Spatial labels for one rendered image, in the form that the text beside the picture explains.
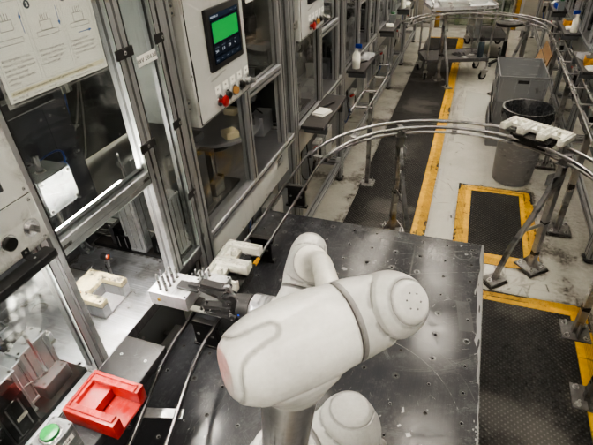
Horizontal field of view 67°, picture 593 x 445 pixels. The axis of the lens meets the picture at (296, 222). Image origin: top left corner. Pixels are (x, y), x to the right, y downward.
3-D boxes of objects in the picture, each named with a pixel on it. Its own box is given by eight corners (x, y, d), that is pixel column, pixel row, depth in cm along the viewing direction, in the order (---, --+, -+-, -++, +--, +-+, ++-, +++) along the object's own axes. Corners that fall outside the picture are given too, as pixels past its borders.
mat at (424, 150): (421, 248, 310) (422, 247, 309) (338, 234, 327) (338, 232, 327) (464, 38, 755) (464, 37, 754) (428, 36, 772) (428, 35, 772)
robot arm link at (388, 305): (374, 263, 84) (310, 288, 79) (428, 245, 67) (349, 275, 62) (401, 331, 82) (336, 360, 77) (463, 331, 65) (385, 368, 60)
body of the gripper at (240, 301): (258, 308, 134) (230, 302, 137) (256, 288, 129) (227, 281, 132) (248, 327, 128) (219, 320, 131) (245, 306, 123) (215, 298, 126)
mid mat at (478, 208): (541, 273, 285) (541, 272, 284) (450, 257, 301) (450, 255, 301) (531, 192, 361) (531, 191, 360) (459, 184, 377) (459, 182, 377)
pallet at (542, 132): (497, 136, 268) (500, 120, 262) (510, 130, 275) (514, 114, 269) (559, 157, 244) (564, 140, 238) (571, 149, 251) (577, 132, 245)
